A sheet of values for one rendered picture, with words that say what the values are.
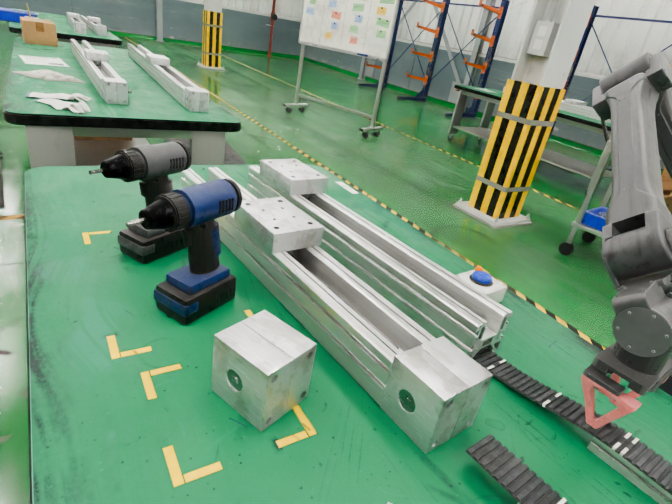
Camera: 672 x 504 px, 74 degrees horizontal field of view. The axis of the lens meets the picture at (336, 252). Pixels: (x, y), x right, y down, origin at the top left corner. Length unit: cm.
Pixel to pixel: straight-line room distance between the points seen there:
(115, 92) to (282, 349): 188
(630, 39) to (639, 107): 836
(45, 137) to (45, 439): 167
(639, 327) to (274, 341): 42
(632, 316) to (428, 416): 26
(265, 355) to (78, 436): 23
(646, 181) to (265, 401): 56
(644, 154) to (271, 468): 64
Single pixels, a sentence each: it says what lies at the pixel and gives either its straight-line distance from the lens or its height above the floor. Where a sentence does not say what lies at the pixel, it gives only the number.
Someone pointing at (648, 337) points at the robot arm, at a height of 101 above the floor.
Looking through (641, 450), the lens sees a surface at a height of 82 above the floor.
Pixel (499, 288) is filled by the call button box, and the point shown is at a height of 84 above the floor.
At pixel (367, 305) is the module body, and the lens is 75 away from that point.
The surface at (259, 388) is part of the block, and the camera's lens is 58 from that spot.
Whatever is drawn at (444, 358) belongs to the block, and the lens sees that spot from 64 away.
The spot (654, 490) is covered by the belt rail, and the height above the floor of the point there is 79.
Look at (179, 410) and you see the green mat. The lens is 64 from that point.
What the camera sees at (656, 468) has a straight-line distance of 76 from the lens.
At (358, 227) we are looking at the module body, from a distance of 103.
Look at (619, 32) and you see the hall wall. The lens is 931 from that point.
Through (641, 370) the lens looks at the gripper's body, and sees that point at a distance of 69.
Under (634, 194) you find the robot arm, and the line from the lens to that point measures 70.
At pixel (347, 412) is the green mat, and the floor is 78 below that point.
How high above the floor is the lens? 125
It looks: 26 degrees down
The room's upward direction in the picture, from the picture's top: 10 degrees clockwise
